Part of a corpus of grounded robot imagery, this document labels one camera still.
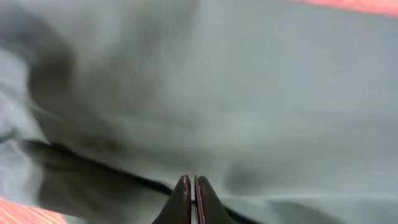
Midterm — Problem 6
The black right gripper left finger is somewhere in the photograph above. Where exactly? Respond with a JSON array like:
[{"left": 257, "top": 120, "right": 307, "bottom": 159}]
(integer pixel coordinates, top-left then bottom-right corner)
[{"left": 152, "top": 175, "right": 192, "bottom": 224}]

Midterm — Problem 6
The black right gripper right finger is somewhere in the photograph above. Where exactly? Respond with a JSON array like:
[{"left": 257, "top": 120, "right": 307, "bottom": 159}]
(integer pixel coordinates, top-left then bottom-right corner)
[{"left": 195, "top": 175, "right": 236, "bottom": 224}]

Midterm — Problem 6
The green cloth garment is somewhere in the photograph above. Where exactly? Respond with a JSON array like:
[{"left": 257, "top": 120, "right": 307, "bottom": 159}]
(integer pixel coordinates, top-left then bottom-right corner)
[{"left": 1, "top": 0, "right": 397, "bottom": 223}]

